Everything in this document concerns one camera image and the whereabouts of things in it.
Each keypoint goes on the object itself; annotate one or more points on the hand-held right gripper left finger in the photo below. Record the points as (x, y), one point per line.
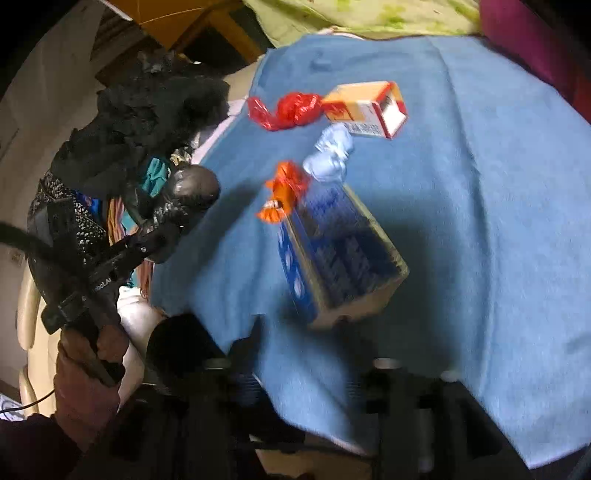
(247, 369)

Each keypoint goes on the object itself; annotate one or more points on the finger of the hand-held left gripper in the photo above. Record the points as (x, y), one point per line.
(134, 251)

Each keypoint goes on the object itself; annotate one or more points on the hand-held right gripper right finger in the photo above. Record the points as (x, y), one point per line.
(367, 369)

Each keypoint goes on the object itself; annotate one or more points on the black plastic bag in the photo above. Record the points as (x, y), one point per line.
(194, 184)

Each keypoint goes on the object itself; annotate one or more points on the blue cardboard box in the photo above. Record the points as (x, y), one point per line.
(341, 258)

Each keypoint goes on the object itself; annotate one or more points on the orange snack wrapper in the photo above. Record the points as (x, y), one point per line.
(284, 189)

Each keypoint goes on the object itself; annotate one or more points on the light blue candy wrapper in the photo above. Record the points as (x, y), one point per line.
(328, 157)

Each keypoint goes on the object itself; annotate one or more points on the red plastic wrapper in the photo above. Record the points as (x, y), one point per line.
(295, 108)

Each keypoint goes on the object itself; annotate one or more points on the orange and white carton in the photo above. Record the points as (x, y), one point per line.
(360, 104)

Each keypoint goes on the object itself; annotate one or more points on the person's left forearm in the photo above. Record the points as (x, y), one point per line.
(32, 447)

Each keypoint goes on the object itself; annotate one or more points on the person's left hand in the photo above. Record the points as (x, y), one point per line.
(83, 401)

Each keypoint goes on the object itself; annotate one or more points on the white bed sheet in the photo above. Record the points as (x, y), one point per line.
(138, 318)

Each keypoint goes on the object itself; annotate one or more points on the teal cloth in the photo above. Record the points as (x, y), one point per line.
(154, 175)

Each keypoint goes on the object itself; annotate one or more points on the black dotted cloth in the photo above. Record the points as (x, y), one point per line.
(60, 194)

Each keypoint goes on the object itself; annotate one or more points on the black clothing pile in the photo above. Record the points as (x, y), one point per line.
(138, 115)

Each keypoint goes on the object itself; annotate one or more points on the blue towel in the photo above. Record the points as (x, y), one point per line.
(461, 207)

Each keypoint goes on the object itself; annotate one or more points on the orange wooden cabinet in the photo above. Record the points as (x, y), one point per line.
(175, 18)

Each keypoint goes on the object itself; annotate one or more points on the green floral quilt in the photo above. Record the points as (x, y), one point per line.
(369, 18)

